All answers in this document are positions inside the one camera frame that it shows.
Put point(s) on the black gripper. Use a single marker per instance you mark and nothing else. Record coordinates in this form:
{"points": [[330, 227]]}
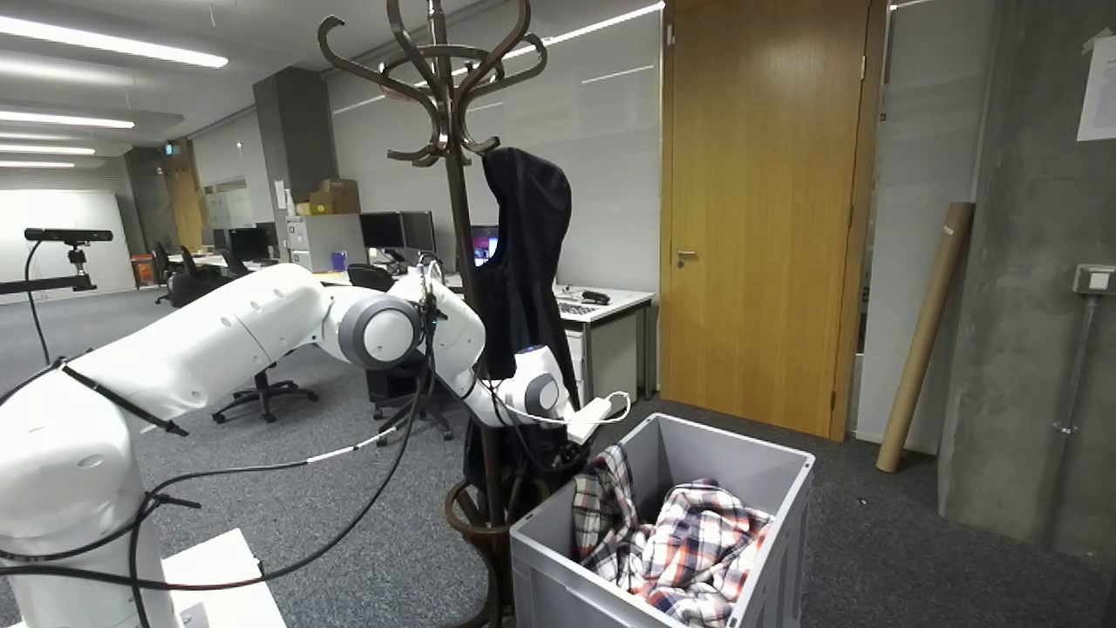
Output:
{"points": [[563, 441]]}

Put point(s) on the red white plaid shirt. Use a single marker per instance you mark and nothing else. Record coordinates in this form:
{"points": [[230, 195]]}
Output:
{"points": [[698, 546]]}

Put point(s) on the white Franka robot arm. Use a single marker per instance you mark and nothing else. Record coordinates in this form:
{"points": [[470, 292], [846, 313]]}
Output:
{"points": [[196, 352]]}

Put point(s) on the white robot base table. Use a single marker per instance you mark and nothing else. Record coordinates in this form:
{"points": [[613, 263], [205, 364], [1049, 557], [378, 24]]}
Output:
{"points": [[223, 581]]}

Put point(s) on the grey plastic basin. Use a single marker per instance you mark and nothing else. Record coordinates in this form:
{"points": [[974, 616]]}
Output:
{"points": [[561, 588]]}

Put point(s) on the black hanging jacket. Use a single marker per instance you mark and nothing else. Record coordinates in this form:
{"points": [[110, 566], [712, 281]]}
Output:
{"points": [[535, 232]]}

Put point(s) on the white drawer cabinet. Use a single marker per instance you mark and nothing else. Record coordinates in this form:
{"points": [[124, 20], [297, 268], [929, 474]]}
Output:
{"points": [[613, 360]]}

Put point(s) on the black device on cabinet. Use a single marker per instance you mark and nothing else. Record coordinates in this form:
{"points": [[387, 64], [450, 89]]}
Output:
{"points": [[595, 297]]}

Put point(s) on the monitor with purple screen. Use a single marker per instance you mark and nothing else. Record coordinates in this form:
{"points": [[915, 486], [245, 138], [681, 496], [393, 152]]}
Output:
{"points": [[486, 246]]}

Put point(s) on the dark wooden coat rack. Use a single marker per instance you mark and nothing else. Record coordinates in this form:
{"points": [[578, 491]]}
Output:
{"points": [[455, 186]]}

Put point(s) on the wooden door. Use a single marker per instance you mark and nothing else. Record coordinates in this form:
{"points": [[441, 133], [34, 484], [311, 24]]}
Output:
{"points": [[769, 211]]}

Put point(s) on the brown cardboard box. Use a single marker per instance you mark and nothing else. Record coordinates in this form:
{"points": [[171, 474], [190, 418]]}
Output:
{"points": [[338, 196]]}

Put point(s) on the green exit sign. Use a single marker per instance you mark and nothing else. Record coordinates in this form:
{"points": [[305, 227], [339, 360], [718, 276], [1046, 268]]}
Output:
{"points": [[170, 149]]}

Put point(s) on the short ceiling light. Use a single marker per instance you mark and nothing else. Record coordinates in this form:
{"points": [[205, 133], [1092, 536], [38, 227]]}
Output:
{"points": [[63, 119]]}

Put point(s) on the long ceiling light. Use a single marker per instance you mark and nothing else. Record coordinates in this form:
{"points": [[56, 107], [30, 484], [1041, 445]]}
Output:
{"points": [[117, 41]]}

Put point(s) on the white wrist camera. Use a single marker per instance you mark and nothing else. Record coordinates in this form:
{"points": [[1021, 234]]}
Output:
{"points": [[588, 419]]}

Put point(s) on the black camera on tripod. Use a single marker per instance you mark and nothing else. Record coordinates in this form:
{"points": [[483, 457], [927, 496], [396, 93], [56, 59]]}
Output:
{"points": [[70, 234]]}

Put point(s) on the grey wall switch box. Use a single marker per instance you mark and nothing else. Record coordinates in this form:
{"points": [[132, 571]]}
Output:
{"points": [[1092, 281]]}

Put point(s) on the white paper sheet on wall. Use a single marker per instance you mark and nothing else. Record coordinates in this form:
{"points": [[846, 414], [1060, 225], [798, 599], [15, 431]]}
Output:
{"points": [[1101, 93]]}

